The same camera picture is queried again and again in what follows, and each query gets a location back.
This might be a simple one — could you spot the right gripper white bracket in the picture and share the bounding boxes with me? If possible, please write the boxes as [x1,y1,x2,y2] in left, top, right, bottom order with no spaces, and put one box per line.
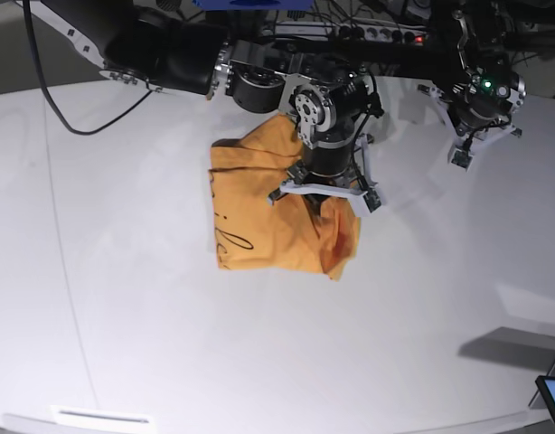
[268,133,383,217]

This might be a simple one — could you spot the white flat strip on table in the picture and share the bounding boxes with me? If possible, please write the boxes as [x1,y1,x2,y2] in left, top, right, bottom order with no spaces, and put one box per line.
[51,405,153,425]

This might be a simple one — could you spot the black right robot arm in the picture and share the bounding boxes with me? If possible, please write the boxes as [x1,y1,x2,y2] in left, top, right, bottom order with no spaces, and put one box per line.
[21,1,383,217]

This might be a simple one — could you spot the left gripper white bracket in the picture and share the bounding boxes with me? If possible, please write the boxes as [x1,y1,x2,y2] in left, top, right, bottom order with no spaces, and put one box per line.
[418,84,522,171]

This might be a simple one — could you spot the yellow T-shirt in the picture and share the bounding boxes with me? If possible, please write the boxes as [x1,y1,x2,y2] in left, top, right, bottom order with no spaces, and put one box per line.
[209,115,360,280]

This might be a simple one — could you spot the tangled black cables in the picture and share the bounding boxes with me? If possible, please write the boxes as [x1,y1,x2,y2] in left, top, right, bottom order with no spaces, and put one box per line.
[162,0,446,76]

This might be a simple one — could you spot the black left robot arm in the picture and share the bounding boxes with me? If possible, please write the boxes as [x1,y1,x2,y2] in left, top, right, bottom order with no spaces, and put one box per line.
[418,1,526,170]

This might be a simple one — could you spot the white power strip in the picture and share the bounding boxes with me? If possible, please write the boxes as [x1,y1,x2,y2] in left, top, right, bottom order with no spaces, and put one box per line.
[269,21,428,46]

